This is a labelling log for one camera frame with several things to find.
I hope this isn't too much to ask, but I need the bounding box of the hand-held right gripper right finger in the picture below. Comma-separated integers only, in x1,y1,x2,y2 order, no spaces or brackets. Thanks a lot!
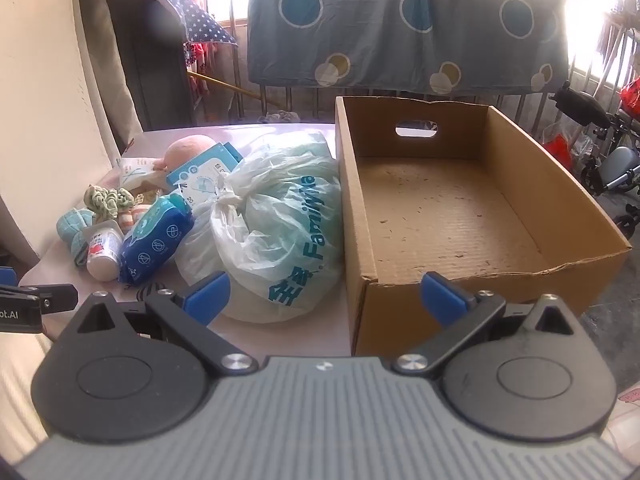
391,271,575,376

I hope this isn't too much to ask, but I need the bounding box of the yellow broom stick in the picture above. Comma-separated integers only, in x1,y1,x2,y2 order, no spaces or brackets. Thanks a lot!
187,70,281,111

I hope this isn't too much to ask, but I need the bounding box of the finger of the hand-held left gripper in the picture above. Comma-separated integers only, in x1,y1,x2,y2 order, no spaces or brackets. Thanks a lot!
0,267,79,316

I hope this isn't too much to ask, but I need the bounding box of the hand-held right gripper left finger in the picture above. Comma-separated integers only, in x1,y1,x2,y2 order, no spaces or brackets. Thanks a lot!
75,271,258,376

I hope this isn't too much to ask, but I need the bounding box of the white cotton swab packet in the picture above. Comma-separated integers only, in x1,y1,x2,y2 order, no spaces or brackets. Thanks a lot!
117,156,168,191

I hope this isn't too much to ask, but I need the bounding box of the red plastic bag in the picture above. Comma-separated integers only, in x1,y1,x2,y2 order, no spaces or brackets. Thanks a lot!
542,130,574,171
619,77,640,126

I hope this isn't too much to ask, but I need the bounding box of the small white red-label bottle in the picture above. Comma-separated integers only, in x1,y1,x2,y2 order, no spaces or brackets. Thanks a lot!
86,224,124,281

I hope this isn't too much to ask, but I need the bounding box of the blue wet wipes pack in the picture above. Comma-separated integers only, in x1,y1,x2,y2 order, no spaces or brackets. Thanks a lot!
118,194,195,285

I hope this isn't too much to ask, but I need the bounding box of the blue star-patterned cloth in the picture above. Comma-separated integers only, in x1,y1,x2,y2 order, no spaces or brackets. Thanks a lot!
156,0,238,46

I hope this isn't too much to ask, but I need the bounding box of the white green plastic bag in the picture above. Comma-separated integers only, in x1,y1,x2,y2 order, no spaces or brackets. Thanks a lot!
175,130,346,323

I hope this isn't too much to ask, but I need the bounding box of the blue dotted bedsheet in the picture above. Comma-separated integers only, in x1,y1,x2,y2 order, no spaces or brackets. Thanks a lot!
246,0,571,96

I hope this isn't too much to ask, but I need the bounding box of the dark cabinet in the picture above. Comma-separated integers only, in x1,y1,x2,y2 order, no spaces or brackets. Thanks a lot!
104,0,197,132

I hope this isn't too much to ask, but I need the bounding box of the green scrunchie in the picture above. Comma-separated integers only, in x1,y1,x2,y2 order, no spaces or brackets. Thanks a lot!
83,185,136,223

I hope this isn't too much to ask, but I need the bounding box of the pink striped cloth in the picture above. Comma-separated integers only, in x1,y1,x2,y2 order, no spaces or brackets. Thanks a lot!
120,205,151,233

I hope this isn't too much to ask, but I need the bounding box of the black grey scooter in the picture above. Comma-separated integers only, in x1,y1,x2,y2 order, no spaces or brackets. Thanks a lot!
547,80,640,236

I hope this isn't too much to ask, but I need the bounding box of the beige sofa cushion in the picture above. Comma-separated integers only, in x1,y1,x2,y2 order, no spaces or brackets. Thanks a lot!
0,0,123,266

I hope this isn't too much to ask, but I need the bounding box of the brown cardboard box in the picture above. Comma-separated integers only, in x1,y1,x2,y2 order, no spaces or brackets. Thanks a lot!
334,96,633,357

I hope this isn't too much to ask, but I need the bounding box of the teal white bandage box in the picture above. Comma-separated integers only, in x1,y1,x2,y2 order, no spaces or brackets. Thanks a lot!
166,142,243,206

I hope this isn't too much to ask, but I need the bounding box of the pink sponge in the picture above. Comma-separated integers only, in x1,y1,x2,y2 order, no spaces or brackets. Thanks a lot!
165,135,213,171

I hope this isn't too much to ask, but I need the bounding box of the teal rolled cloth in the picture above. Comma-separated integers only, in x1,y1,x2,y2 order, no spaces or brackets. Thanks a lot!
55,208,98,267

